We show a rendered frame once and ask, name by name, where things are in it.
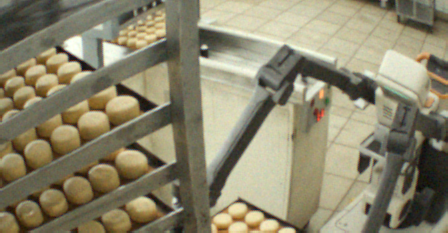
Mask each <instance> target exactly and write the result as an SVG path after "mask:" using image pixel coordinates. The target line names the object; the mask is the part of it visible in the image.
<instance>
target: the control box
mask: <svg viewBox="0 0 448 233"><path fill-rule="evenodd" d="M322 90H323V97H322V98H320V93H321V91H322ZM332 90H333V86H332V85H331V87H330V89H329V88H328V84H327V83H324V82H321V81H319V82H318V83H316V84H315V85H314V87H313V88H312V89H310V90H309V91H308V92H307V93H306V103H305V104H304V105H300V106H301V108H300V133H301V132H302V133H305V134H306V133H307V132H308V131H309V130H310V129H311V128H312V127H313V126H314V125H315V124H316V123H317V122H318V120H320V119H321V118H322V111H323V110H324V114H325V113H326V112H327V111H328V110H329V109H330V107H331V106H332ZM326 97H329V99H330V101H329V103H328V104H327V105H326V104H324V101H325V98H326ZM313 99H315V104H314V106H313V107H311V101H312V100H313ZM316 108H318V110H319V112H318V115H319V114H320V116H319V117H320V119H319V118H318V115H317V116H315V115H314V111H315V109H316Z"/></svg>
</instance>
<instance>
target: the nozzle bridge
mask: <svg viewBox="0 0 448 233"><path fill-rule="evenodd" d="M151 4H152V3H150V4H149V5H147V9H146V10H144V11H142V8H140V9H139V10H137V15H136V16H133V15H132V11H130V12H127V13H125V14H122V15H120V16H119V17H117V18H114V19H111V20H109V21H106V22H104V23H102V24H101V25H99V26H96V27H94V28H92V29H89V30H87V31H85V32H84V33H82V36H81V39H82V52H83V57H82V58H83V60H84V61H86V62H87V63H89V64H91V65H92V66H94V67H95V68H96V67H97V69H100V68H102V67H104V66H105V65H104V53H103V49H104V48H103V39H104V40H106V39H107V40H111V41H113V40H115V39H116V38H117V37H118V36H119V32H121V31H123V30H125V29H126V28H128V27H130V26H131V25H133V24H134V23H136V22H137V21H139V20H141V19H144V18H146V17H148V16H149V15H151V14H153V13H155V12H157V11H159V10H161V9H163V8H165V1H160V0H158V1H156V3H155V4H156V5H155V6H151ZM197 11H198V16H199V17H200V1H199V0H198V1H197Z"/></svg>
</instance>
